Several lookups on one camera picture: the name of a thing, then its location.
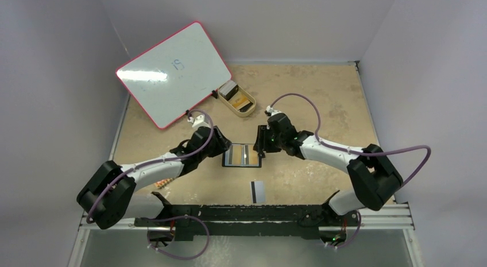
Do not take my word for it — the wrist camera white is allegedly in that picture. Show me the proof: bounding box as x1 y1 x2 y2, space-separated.
187 114 211 129
264 105 281 117

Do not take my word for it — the orange snack packet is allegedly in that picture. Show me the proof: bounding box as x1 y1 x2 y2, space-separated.
154 178 175 189

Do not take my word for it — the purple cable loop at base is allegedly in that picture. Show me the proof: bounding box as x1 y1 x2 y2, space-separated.
146 215 211 261

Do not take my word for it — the gold striped card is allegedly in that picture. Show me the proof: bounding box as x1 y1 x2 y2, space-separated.
227 144 242 165
243 144 260 167

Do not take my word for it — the purple cable at right base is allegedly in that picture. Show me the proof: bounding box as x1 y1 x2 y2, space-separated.
323 210 364 251

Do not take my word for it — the beige oval card tray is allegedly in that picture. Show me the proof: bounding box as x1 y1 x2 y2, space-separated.
217 80 257 118

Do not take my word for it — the grey card with magnetic stripe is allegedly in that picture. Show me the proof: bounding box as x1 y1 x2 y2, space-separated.
250 181 265 204

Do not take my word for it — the black card holder wallet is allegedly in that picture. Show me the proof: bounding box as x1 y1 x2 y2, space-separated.
222 144 262 168

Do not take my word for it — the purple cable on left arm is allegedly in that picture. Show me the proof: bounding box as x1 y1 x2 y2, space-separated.
85 109 215 225

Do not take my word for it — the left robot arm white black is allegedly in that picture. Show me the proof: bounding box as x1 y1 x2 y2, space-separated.
76 126 232 229

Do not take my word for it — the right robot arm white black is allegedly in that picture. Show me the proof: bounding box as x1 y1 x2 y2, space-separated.
253 113 404 225

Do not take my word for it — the gold card in tray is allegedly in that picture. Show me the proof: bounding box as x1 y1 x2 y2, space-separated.
229 92 251 111

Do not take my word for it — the grey card stack in tray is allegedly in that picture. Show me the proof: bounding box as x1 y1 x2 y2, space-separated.
218 80 239 100

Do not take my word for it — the white board with pink frame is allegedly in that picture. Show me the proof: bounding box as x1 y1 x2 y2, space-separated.
115 21 231 129

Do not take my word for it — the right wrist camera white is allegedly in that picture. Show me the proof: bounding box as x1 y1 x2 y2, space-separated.
264 105 281 117

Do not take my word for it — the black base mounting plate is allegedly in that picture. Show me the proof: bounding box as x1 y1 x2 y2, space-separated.
134 204 358 241

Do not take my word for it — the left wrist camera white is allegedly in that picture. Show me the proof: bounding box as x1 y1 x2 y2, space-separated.
187 114 211 129

